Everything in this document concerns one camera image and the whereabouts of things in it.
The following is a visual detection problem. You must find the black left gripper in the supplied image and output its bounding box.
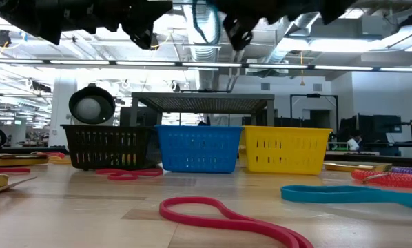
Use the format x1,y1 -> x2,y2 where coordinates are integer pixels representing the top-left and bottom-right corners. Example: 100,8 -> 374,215
59,0 -> 174,50

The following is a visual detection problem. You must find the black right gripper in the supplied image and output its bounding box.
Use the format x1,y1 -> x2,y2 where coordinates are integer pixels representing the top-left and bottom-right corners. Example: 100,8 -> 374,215
209,0 -> 358,52

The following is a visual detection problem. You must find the blue rubber band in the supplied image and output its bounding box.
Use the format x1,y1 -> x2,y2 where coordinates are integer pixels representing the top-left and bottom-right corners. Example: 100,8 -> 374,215
191,0 -> 223,45
280,184 -> 412,211

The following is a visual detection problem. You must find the orange spiral coil ring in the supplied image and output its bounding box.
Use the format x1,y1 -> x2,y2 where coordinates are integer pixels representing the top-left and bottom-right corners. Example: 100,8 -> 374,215
350,169 -> 412,189
30,150 -> 67,160

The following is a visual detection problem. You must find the yellow pack with green window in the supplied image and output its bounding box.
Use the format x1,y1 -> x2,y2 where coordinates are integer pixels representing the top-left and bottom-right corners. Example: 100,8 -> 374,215
324,161 -> 393,173
0,152 -> 72,167

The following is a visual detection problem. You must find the red rubber band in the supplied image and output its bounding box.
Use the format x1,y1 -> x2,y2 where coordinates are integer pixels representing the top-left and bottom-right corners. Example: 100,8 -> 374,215
158,196 -> 316,248
95,167 -> 164,182
0,167 -> 31,174

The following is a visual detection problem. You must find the long ceiling light strip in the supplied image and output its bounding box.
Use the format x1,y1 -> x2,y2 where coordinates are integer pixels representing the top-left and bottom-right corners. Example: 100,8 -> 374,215
0,57 -> 412,73

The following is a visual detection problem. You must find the grey perforated metal shelf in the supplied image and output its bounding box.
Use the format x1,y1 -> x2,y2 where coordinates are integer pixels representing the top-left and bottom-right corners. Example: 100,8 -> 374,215
129,91 -> 276,127

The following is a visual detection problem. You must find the black monitor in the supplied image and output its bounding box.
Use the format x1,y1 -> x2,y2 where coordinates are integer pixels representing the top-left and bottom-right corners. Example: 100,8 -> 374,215
119,106 -> 158,127

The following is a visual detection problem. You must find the black plastic basket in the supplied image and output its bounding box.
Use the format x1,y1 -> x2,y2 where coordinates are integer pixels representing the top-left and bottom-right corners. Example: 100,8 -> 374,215
60,124 -> 161,172

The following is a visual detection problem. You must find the yellow plastic basket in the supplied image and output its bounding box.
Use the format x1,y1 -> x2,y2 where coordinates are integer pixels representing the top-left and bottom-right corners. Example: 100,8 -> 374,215
238,125 -> 333,176

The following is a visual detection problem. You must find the blue plastic basket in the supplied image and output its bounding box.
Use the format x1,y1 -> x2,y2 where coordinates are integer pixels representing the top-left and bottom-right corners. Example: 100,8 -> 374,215
154,125 -> 244,174

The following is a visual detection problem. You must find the white pillar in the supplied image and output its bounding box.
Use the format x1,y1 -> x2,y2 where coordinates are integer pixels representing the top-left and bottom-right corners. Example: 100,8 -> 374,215
49,77 -> 78,149

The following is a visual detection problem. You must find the black hanging spotlight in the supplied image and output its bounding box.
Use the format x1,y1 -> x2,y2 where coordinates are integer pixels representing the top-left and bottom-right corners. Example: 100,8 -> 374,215
0,29 -> 12,48

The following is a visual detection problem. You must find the person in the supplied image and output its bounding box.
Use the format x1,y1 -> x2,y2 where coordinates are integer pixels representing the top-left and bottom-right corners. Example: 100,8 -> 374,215
345,129 -> 365,152

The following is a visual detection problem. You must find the black robot station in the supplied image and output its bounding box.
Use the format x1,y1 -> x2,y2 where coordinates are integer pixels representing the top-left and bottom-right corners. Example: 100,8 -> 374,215
338,115 -> 412,158

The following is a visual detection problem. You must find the silver spiral ceiling duct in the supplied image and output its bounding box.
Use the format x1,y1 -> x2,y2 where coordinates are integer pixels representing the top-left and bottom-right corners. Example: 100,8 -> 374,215
183,0 -> 224,90
260,15 -> 319,66

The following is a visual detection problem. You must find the black rectangular stand frame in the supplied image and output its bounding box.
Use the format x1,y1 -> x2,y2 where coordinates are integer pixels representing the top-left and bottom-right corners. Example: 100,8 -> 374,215
289,93 -> 340,138

